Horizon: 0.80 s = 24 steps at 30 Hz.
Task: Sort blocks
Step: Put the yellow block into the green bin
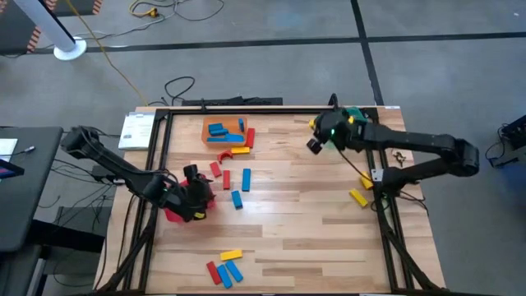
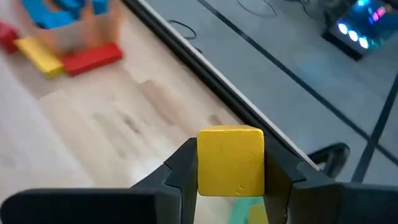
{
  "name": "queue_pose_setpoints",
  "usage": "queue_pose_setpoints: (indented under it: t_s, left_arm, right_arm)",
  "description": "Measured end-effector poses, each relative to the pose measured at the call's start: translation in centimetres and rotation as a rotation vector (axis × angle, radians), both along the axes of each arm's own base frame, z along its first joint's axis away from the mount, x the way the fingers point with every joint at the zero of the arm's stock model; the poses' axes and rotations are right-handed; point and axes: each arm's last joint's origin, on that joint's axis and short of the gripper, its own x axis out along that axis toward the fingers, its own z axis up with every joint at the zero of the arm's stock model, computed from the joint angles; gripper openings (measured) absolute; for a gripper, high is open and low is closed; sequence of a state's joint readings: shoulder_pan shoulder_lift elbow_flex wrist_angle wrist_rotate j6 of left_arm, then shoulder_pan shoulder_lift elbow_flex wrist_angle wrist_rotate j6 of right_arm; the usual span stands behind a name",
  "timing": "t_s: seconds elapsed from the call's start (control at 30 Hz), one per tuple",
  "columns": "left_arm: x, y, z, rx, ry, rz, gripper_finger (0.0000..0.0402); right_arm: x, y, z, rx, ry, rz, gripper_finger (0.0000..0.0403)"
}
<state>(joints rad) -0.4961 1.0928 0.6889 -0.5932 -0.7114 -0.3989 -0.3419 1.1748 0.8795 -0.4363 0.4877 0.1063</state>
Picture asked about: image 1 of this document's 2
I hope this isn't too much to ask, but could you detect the black power strip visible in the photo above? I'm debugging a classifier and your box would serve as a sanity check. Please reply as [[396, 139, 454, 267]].
[[182, 96, 284, 107]]

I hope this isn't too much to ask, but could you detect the grey connector cable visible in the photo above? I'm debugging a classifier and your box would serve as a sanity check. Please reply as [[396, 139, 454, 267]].
[[0, 146, 37, 160]]

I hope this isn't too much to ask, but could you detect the orange translucent plastic bin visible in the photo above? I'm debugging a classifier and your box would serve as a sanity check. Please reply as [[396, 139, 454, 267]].
[[201, 114, 250, 146]]

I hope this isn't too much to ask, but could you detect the hazard-striped dark platform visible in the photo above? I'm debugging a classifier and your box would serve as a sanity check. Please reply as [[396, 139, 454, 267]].
[[53, 0, 104, 17], [0, 0, 58, 55]]

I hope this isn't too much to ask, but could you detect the black equipment with cables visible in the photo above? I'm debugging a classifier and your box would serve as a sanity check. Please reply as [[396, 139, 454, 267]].
[[487, 114, 526, 169]]

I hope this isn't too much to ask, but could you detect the teal translucent plastic bin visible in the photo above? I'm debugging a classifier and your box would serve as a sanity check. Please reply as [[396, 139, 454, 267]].
[[318, 106, 370, 148]]

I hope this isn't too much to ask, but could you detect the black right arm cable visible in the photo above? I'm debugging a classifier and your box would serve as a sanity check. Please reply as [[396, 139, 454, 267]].
[[335, 147, 431, 215]]

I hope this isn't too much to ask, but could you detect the black aluminium table frame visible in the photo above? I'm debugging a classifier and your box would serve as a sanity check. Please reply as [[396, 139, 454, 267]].
[[96, 104, 449, 296]]

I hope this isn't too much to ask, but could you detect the grey floor cable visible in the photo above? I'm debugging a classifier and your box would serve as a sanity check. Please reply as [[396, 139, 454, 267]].
[[80, 0, 226, 42]]

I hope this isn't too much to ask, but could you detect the white paper sheet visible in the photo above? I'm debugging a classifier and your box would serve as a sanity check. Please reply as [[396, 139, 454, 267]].
[[0, 138, 20, 164]]

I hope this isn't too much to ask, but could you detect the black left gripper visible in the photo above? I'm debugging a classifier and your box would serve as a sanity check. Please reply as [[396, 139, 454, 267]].
[[164, 164, 217, 223]]

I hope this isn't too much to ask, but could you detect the black desk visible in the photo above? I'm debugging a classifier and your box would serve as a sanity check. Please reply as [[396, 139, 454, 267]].
[[0, 126, 65, 252]]

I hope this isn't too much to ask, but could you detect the yellow extension cord plug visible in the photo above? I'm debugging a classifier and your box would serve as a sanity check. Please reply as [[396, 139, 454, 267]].
[[129, 0, 160, 18]]

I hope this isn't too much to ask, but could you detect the red plastic bin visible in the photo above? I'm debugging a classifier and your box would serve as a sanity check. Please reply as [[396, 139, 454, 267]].
[[163, 174, 218, 224]]

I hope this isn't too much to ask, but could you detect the long yellow cable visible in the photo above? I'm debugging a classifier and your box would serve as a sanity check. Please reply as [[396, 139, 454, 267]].
[[64, 0, 148, 106]]

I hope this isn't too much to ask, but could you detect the dark tablet screen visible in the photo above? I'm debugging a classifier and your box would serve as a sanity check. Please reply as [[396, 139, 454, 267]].
[[0, 159, 25, 180]]

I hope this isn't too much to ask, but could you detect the black looped floor cable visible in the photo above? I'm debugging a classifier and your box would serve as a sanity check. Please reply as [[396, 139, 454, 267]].
[[146, 76, 196, 107]]

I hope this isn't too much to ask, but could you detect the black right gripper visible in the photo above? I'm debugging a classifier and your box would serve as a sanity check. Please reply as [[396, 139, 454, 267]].
[[307, 107, 365, 155]]

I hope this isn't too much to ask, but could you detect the white booklet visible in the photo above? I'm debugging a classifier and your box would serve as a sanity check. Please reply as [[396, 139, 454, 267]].
[[118, 113, 156, 150]]

